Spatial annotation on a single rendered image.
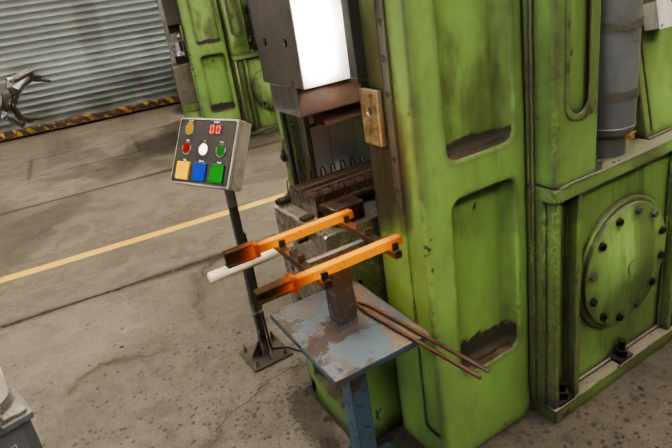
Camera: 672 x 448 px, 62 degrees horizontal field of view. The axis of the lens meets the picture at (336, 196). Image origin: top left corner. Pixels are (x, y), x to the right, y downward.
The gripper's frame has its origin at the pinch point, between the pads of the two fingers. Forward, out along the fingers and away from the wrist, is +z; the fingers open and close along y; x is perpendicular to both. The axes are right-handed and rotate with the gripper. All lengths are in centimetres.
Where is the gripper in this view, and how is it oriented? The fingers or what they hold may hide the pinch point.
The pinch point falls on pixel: (41, 98)
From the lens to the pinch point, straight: 222.5
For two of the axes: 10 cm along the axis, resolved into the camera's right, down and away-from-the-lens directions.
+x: -9.2, -3.5, 1.8
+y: 3.0, -9.2, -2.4
